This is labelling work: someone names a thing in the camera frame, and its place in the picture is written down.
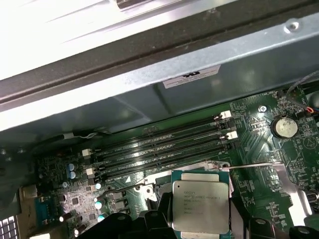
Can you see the silver CPU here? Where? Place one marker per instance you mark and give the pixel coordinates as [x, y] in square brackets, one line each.
[199, 199]

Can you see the open PC case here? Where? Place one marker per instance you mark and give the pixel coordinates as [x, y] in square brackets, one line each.
[199, 49]

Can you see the metal locking lever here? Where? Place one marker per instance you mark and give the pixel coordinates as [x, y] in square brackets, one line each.
[249, 166]

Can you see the green motherboard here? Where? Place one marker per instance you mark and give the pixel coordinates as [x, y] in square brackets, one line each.
[261, 139]

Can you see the blue capacitor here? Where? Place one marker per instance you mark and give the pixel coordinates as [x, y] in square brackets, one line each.
[72, 174]
[71, 166]

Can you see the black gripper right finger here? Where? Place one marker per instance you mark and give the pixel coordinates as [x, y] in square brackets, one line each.
[239, 224]

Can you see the silver capacitor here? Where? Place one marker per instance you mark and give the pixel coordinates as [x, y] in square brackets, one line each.
[99, 204]
[101, 218]
[98, 185]

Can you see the white case sticker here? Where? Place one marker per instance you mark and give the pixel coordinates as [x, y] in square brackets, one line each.
[189, 77]

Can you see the silver coin cell battery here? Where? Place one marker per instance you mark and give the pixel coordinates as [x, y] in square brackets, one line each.
[285, 128]

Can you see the silver motherboard screw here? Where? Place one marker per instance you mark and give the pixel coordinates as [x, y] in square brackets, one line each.
[262, 108]

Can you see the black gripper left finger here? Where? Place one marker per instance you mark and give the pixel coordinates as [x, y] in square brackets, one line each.
[162, 219]

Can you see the RAM slot white latches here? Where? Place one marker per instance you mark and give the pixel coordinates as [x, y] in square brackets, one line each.
[159, 132]
[159, 153]

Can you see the CPU socket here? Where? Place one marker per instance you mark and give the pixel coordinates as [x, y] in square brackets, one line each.
[163, 183]

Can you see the blue port connector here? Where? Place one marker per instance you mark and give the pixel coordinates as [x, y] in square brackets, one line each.
[47, 211]

